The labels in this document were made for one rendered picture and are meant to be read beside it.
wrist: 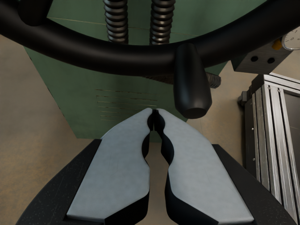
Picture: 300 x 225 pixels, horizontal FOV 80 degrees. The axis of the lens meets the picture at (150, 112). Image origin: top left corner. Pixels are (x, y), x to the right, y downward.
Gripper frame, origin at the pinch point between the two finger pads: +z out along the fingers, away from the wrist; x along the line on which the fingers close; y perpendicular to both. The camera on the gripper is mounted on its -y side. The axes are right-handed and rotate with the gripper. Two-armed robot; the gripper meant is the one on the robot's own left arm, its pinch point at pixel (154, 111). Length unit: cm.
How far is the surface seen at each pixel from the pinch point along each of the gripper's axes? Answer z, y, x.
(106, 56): 4.5, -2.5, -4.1
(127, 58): 4.7, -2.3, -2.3
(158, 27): 10.3, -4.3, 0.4
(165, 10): 9.4, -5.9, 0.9
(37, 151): 46, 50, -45
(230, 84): 92, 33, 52
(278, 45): 21.8, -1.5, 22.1
